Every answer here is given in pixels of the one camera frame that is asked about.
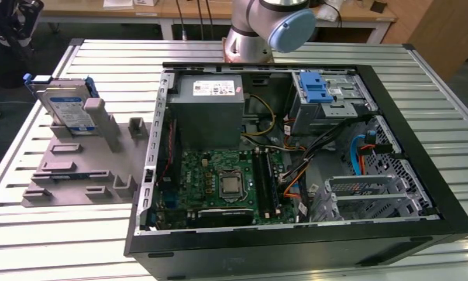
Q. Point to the hard disk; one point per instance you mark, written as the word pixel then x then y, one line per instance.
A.
pixel 68 111

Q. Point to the wooden desk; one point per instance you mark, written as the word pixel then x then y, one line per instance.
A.
pixel 81 13

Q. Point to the metal drive cage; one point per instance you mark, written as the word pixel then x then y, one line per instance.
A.
pixel 343 109

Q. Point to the gray parts rack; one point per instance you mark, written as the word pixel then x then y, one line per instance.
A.
pixel 89 164

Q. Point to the blue plastic drive bracket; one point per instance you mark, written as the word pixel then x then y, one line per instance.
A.
pixel 313 87

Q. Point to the small white box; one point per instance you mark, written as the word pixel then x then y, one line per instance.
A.
pixel 145 2

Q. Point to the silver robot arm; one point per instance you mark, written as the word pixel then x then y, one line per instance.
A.
pixel 245 26

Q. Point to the installed black RAM stick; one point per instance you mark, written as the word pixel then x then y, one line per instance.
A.
pixel 260 181
pixel 272 181

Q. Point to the white paper box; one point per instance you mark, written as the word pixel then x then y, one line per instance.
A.
pixel 116 4

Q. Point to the metal disk bay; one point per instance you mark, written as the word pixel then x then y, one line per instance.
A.
pixel 371 198

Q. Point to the gray power supply unit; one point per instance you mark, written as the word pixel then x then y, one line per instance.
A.
pixel 207 123

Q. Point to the black graphics card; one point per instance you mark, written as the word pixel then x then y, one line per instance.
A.
pixel 221 216

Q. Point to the dark office chair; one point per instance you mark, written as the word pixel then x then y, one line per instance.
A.
pixel 11 70

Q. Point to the silver CPU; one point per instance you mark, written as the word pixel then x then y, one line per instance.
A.
pixel 229 184

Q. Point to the CPU socket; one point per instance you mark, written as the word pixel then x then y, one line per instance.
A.
pixel 231 171

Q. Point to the green motherboard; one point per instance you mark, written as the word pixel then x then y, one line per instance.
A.
pixel 195 164

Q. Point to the black PC case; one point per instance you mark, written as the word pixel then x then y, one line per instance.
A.
pixel 257 257

